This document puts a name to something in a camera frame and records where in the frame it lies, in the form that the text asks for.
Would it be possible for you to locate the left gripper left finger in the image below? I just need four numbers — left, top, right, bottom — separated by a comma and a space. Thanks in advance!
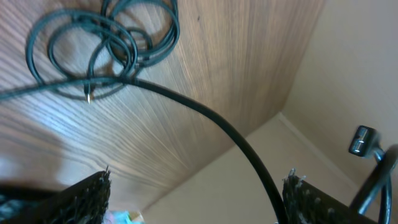
1, 169, 111, 224

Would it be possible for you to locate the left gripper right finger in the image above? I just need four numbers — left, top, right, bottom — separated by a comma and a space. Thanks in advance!
282, 169, 376, 224

